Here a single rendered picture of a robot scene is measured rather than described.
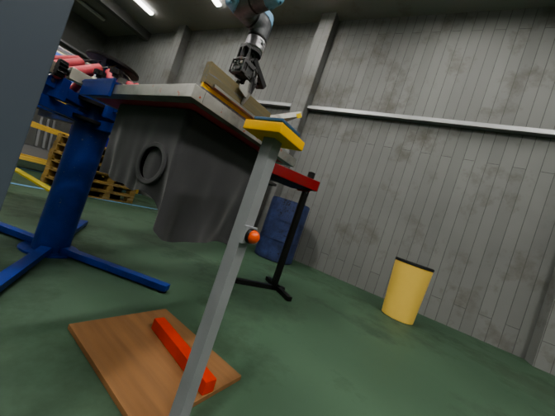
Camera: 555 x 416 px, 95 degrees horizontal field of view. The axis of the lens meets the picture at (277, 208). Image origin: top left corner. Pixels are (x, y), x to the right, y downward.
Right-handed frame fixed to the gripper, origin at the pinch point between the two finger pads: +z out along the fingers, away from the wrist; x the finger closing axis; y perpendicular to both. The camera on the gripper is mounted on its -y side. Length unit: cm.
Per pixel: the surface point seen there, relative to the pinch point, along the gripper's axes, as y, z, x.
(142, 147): 21.7, 29.5, -15.6
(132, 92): 29.2, 13.2, -18.4
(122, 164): 21, 38, -27
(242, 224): 14, 42, 33
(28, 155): -57, 83, -533
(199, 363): 13, 82, 34
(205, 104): 24.4, 13.7, 14.7
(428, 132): -359, -155, 14
